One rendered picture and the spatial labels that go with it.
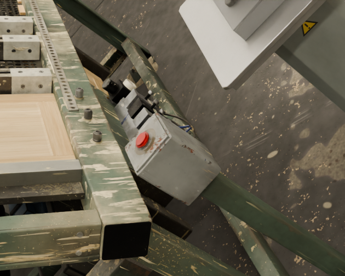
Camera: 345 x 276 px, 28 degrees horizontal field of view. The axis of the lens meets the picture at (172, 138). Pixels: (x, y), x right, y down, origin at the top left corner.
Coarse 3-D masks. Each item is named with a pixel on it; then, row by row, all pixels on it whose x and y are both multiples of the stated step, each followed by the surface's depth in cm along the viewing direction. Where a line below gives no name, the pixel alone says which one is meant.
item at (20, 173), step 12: (0, 168) 172; (12, 168) 173; (24, 168) 174; (36, 168) 174; (48, 168) 175; (60, 168) 176; (72, 168) 176; (0, 180) 171; (12, 180) 172; (24, 180) 173; (36, 180) 174; (48, 180) 175; (60, 180) 176; (72, 180) 178
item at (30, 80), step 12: (0, 72) 215; (12, 72) 215; (24, 72) 216; (36, 72) 217; (48, 72) 218; (0, 84) 213; (12, 84) 214; (24, 84) 215; (36, 84) 216; (48, 84) 217
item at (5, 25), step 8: (0, 16) 256; (8, 16) 257; (16, 16) 258; (24, 16) 259; (0, 24) 252; (8, 24) 253; (16, 24) 254; (24, 24) 255; (32, 24) 256; (0, 32) 253; (8, 32) 254; (16, 32) 255; (24, 32) 256; (32, 32) 257
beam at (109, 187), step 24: (24, 0) 283; (48, 0) 286; (48, 24) 261; (72, 48) 243; (72, 72) 226; (96, 96) 213; (72, 120) 197; (96, 120) 198; (72, 144) 189; (96, 144) 187; (96, 168) 176; (120, 168) 177; (96, 192) 166; (120, 192) 168; (120, 216) 159; (144, 216) 160; (120, 240) 159; (144, 240) 161
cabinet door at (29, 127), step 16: (0, 96) 211; (16, 96) 212; (32, 96) 214; (48, 96) 215; (0, 112) 203; (16, 112) 204; (32, 112) 205; (48, 112) 206; (0, 128) 195; (16, 128) 196; (32, 128) 197; (48, 128) 197; (64, 128) 198; (0, 144) 187; (16, 144) 188; (32, 144) 189; (48, 144) 190; (64, 144) 191; (0, 160) 179; (16, 160) 180; (32, 160) 181
